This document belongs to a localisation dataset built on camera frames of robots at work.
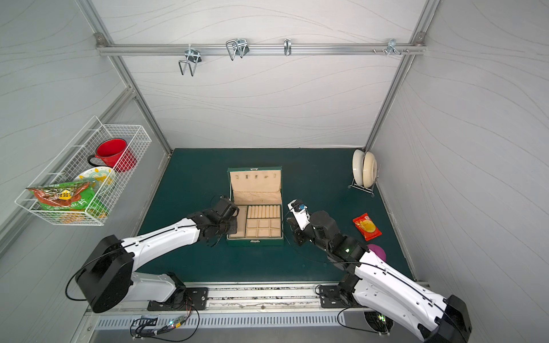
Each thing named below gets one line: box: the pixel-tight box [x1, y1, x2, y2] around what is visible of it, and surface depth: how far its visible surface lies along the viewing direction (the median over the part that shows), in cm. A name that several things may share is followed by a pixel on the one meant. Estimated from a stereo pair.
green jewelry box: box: [226, 166, 284, 247], surface depth 90 cm
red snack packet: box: [352, 212, 383, 242], surface depth 92 cm
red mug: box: [87, 137, 138, 173], surface depth 68 cm
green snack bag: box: [25, 180, 98, 211], surface depth 55 cm
